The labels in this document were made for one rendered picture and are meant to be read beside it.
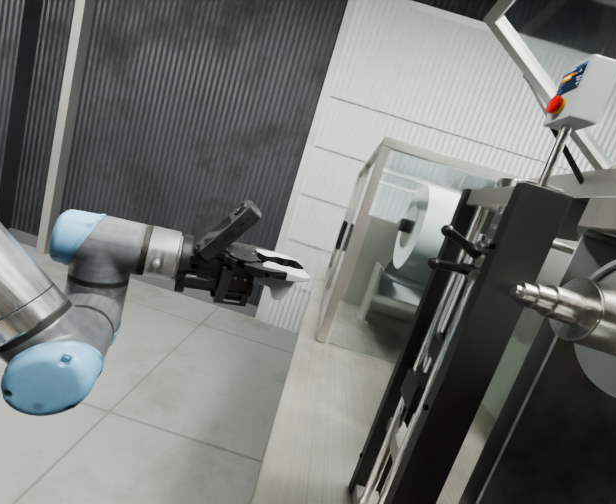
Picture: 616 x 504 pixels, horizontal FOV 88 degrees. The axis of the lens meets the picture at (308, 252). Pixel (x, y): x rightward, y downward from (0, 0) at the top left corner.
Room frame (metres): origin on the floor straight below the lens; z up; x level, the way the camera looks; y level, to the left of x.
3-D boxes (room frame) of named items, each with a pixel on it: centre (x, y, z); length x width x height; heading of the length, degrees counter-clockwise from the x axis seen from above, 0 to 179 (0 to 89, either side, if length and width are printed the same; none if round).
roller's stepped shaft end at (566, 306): (0.32, -0.24, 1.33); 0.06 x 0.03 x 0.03; 88
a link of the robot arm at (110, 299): (0.42, 0.27, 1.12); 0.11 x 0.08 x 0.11; 25
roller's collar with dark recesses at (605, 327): (0.31, -0.30, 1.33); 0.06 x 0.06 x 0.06; 88
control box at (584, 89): (0.61, -0.36, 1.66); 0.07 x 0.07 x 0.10; 88
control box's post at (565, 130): (0.61, -0.37, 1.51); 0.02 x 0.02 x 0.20
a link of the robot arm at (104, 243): (0.43, 0.28, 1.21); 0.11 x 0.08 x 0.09; 115
